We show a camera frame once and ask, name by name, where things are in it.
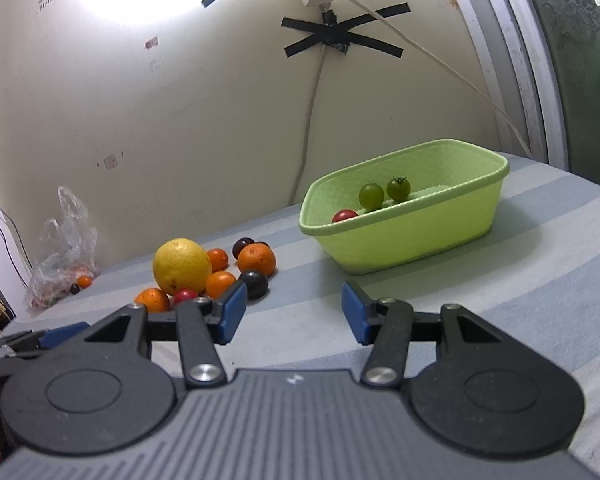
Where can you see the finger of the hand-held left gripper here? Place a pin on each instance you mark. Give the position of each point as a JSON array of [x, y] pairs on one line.
[[62, 335]]

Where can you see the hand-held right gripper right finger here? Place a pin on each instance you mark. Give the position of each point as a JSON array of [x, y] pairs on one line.
[[355, 316]]

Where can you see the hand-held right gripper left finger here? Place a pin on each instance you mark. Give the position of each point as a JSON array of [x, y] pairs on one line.
[[232, 310]]

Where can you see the small orange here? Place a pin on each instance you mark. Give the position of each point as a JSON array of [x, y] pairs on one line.
[[152, 300], [221, 284], [218, 258], [84, 281]]

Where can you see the dark plum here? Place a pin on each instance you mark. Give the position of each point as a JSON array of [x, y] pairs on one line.
[[241, 246], [254, 285]]

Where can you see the red cherry tomato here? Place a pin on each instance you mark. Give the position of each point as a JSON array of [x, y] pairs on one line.
[[344, 216], [185, 296]]

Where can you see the large yellow citrus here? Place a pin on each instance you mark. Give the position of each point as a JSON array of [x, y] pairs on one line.
[[181, 266]]

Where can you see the green plastic basket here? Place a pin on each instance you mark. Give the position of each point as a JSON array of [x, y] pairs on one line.
[[420, 230]]

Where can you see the clear plastic bag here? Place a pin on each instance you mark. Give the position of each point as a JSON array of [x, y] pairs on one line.
[[62, 250]]

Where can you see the green tomato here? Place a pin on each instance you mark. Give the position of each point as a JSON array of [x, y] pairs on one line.
[[398, 188], [371, 196]]

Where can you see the striped bed sheet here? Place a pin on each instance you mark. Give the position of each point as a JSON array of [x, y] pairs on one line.
[[530, 260]]

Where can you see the black tape cross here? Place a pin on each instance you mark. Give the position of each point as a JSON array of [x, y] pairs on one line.
[[342, 35]]

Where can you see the patterned window glass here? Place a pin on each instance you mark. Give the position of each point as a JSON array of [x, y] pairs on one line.
[[580, 85]]

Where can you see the white window frame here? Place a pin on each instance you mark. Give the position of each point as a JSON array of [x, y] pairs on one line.
[[510, 35]]

